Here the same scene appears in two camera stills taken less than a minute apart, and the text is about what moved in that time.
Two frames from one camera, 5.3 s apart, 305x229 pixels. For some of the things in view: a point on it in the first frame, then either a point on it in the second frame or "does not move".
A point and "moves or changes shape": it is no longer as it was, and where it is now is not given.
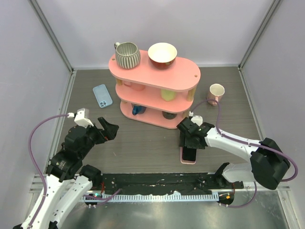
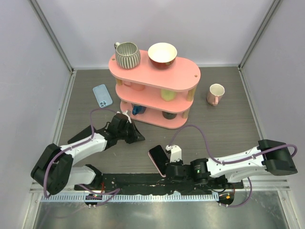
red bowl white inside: [162, 55] does not move
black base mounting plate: [167, 182] does not move
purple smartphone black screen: [189, 154] → [160, 157]
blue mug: [137, 109] does not move
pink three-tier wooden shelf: [152, 96] does not move
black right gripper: [182, 142] → [174, 163]
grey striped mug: [127, 55] does not move
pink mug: [216, 92] does not move
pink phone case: [187, 162] moves or changes shape
